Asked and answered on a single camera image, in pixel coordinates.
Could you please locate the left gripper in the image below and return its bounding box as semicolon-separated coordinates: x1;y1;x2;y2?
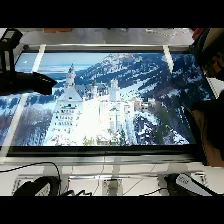
0;71;59;97

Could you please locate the black cable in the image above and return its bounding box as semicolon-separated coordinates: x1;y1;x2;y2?
0;161;63;194
138;187;168;197

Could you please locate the silver frame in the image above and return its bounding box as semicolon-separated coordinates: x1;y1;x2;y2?
0;153;224;197

